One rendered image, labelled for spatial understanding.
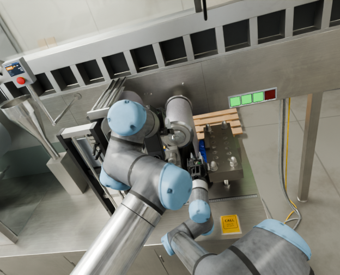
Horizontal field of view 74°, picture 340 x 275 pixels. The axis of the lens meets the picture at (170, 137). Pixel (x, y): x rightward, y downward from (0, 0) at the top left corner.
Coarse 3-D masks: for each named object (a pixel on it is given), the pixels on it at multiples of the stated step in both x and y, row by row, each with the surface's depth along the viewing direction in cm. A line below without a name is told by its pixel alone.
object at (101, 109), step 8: (112, 80) 119; (112, 88) 108; (120, 88) 108; (104, 96) 105; (112, 96) 106; (96, 104) 98; (104, 104) 96; (112, 104) 98; (88, 112) 92; (96, 112) 91; (104, 112) 91
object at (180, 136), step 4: (176, 132) 96; (180, 132) 96; (168, 136) 98; (176, 136) 97; (180, 136) 97; (184, 136) 97; (172, 140) 99; (176, 140) 99; (180, 140) 98; (184, 140) 98; (176, 144) 100
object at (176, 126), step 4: (176, 124) 96; (172, 128) 96; (176, 128) 96; (180, 128) 96; (184, 128) 96; (184, 132) 97; (188, 132) 97; (164, 136) 99; (188, 136) 98; (168, 140) 100; (188, 140) 100; (172, 144) 101; (180, 144) 101; (184, 144) 101
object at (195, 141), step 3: (192, 117) 119; (192, 120) 116; (192, 123) 113; (192, 126) 110; (195, 129) 123; (195, 132) 120; (195, 135) 116; (195, 138) 114; (192, 141) 102; (195, 141) 110; (195, 144) 108; (195, 147) 105; (198, 147) 124; (195, 150) 104; (198, 150) 121
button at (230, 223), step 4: (224, 216) 98; (228, 216) 98; (232, 216) 98; (236, 216) 97; (224, 220) 97; (228, 220) 96; (232, 220) 96; (236, 220) 95; (224, 224) 95; (228, 224) 95; (232, 224) 95; (236, 224) 94; (224, 228) 94; (228, 228) 94; (232, 228) 93; (236, 228) 93; (224, 232) 94; (228, 232) 94
